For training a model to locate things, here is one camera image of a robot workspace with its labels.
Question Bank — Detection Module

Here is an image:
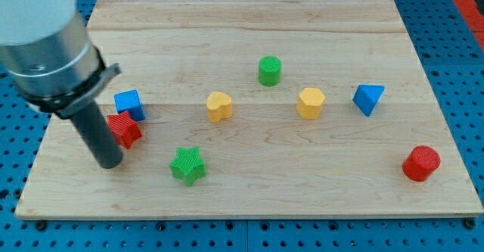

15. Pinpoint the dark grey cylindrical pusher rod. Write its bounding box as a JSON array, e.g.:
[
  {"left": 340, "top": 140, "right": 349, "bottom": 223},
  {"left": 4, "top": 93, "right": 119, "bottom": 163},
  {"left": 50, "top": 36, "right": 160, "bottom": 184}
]
[{"left": 70, "top": 101, "right": 123, "bottom": 169}]

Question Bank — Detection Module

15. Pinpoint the black clamp flange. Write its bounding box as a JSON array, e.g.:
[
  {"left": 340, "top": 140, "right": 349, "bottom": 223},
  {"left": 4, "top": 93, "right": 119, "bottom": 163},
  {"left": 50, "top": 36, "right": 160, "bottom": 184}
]
[{"left": 23, "top": 48, "right": 121, "bottom": 119}]

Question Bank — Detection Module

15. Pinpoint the red star block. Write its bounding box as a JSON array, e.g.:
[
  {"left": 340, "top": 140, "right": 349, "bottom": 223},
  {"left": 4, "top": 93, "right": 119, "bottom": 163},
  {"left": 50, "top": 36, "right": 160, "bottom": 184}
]
[{"left": 107, "top": 110, "right": 142, "bottom": 149}]

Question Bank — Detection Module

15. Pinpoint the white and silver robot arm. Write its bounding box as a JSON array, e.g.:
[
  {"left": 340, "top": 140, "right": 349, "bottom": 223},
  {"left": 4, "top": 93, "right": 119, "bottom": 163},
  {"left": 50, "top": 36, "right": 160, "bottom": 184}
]
[{"left": 1, "top": 0, "right": 123, "bottom": 169}]

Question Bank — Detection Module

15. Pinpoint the green star block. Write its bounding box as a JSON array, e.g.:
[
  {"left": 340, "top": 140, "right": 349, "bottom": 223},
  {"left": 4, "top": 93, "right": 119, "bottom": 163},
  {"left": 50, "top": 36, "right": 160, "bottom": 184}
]
[{"left": 169, "top": 146, "right": 206, "bottom": 187}]

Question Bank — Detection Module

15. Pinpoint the yellow heart block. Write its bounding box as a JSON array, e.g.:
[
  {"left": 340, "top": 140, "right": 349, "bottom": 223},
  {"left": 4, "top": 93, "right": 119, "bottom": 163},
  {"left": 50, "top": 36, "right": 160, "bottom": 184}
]
[{"left": 206, "top": 92, "right": 233, "bottom": 123}]

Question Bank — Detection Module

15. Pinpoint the blue cube block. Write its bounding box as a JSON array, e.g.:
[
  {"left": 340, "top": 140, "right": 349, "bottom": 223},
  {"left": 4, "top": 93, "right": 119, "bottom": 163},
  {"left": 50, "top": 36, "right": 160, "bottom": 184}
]
[{"left": 113, "top": 89, "right": 146, "bottom": 122}]

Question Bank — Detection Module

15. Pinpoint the light wooden board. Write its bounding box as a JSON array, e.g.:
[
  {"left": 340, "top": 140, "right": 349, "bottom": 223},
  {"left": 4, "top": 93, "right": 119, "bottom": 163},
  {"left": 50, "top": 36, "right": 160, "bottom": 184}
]
[{"left": 16, "top": 0, "right": 483, "bottom": 221}]

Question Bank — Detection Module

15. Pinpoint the green cylinder block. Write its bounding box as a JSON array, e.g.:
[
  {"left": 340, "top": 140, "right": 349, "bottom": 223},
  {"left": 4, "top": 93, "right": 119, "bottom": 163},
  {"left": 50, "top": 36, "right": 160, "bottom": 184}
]
[{"left": 258, "top": 56, "right": 282, "bottom": 86}]

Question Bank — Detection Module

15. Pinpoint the yellow hexagon block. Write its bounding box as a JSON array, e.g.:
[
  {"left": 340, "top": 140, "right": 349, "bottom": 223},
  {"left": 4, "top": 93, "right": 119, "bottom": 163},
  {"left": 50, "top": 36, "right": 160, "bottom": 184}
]
[{"left": 296, "top": 87, "right": 325, "bottom": 120}]

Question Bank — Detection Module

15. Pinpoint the blue triangle block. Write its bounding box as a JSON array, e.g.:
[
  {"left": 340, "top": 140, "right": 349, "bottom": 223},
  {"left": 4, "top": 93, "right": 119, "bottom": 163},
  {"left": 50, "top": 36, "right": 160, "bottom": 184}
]
[{"left": 352, "top": 84, "right": 385, "bottom": 117}]

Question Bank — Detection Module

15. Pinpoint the red cylinder block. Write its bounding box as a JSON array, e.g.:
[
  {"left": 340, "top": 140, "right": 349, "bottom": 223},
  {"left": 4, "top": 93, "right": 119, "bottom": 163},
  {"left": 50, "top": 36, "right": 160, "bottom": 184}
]
[{"left": 402, "top": 145, "right": 441, "bottom": 182}]

